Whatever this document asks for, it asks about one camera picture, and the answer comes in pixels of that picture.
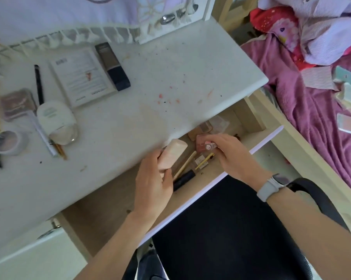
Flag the navy lipstick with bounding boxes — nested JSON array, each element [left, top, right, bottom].
[[172, 169, 197, 192]]

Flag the lilac cartoon cloth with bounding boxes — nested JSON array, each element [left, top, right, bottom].
[[0, 0, 199, 56]]

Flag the red pink patterned garment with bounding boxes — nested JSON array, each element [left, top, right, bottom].
[[249, 5, 319, 70]]

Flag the person's right hand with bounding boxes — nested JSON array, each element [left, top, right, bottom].
[[203, 134, 272, 191]]

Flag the wooden bed frame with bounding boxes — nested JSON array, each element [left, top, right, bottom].
[[212, 0, 351, 240]]

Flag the small red blush palette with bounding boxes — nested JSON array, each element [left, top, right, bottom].
[[0, 87, 38, 122]]

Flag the cream gold tube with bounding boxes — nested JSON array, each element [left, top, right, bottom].
[[172, 150, 198, 182]]

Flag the person's blue jeans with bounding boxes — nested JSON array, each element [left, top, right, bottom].
[[121, 249, 167, 280]]

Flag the person's right forearm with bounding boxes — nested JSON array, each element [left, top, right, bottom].
[[266, 186, 351, 280]]

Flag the white table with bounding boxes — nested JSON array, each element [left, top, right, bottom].
[[0, 17, 269, 280]]

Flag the dark foundation box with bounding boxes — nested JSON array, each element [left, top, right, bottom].
[[94, 42, 132, 92]]

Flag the black office chair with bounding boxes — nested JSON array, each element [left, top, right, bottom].
[[151, 173, 351, 280]]

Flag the pink four-pan eyeshadow palette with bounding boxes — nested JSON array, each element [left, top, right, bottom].
[[188, 122, 213, 141]]

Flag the metal cabinet handle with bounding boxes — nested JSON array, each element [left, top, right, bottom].
[[37, 218, 62, 240]]

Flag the white smartwatch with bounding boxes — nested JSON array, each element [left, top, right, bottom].
[[256, 173, 290, 203]]

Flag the round white powder compact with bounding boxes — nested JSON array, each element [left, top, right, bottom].
[[0, 130, 29, 157]]

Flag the lilac clothing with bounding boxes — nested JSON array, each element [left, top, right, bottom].
[[257, 0, 351, 66]]

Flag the person's left hand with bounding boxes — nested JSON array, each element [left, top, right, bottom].
[[128, 148, 175, 227]]

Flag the magenta bed sheet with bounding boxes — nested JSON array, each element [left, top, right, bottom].
[[241, 33, 351, 199]]

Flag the paper instruction sheet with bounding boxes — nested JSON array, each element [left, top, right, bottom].
[[48, 46, 118, 109]]

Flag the black pen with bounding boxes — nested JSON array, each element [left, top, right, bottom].
[[33, 64, 45, 106]]

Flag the white oval compact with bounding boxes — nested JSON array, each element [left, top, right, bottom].
[[36, 100, 78, 147]]

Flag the person's left forearm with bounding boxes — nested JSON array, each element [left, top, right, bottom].
[[73, 212, 157, 280]]

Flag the wooden drawer lilac front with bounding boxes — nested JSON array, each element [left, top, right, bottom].
[[57, 96, 284, 259]]

